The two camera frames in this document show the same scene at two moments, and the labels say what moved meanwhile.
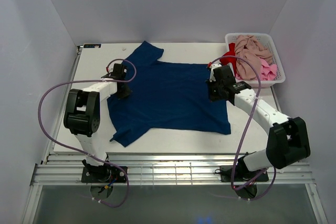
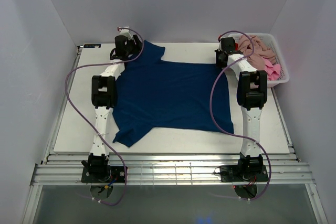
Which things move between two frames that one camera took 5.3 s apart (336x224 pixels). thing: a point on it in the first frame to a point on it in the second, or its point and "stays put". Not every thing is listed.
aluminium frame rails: (65, 169) stays put
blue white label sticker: (92, 45) stays put
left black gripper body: (124, 93) to (132, 48)
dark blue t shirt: (166, 95) stays put
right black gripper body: (214, 93) to (219, 52)
